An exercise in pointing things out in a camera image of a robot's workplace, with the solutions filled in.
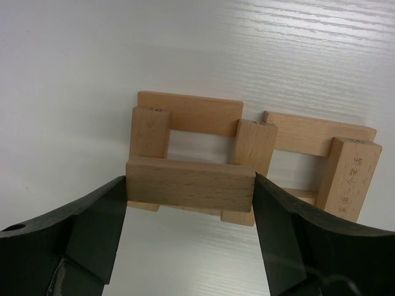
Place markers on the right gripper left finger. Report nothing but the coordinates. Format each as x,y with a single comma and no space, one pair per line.
68,251

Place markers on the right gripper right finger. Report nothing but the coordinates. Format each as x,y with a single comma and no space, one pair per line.
307,251

